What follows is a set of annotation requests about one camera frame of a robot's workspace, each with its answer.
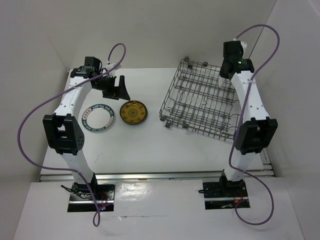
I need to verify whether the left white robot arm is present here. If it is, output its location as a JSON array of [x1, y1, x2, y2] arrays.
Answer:
[[42, 56, 130, 200]]

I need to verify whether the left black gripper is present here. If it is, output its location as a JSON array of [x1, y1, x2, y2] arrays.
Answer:
[[92, 74, 131, 101]]

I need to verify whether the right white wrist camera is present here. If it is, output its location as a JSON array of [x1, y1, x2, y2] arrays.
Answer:
[[233, 38, 248, 57]]

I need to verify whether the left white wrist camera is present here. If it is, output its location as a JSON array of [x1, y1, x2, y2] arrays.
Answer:
[[105, 62, 121, 76]]

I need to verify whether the grey wire dish rack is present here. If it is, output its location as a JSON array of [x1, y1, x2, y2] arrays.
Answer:
[[159, 56, 241, 142]]

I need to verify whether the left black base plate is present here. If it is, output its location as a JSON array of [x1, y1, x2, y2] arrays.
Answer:
[[61, 184, 116, 213]]

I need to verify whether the white plate green lettered rim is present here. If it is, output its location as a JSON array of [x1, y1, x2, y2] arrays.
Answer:
[[81, 104, 116, 133]]

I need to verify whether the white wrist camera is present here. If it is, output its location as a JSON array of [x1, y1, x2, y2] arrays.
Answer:
[[105, 62, 121, 76], [233, 38, 248, 57]]

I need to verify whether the aluminium rail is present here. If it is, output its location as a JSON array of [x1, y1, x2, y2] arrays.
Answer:
[[38, 169, 275, 182]]

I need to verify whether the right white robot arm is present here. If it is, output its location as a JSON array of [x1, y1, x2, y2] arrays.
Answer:
[[218, 39, 278, 196]]

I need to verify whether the white plate grey line pattern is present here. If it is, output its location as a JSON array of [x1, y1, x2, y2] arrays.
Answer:
[[218, 76, 226, 88]]

